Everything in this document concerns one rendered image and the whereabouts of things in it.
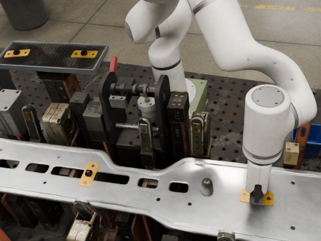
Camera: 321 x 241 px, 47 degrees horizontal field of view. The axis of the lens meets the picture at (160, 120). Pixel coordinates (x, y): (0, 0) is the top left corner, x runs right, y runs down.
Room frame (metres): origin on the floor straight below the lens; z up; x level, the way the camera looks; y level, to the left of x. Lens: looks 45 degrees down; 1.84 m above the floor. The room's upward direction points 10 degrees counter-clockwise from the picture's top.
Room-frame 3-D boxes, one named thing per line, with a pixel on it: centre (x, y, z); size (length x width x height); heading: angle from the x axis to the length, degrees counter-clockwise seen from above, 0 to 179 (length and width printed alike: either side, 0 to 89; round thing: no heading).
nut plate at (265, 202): (0.51, -0.21, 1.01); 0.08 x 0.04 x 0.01; 69
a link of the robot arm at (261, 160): (0.51, -0.21, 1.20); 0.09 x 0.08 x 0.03; 159
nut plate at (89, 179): (0.67, 0.23, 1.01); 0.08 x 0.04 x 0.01; 159
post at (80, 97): (0.91, 0.24, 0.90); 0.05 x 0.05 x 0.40; 69
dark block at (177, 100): (0.79, -0.06, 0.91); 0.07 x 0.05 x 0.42; 159
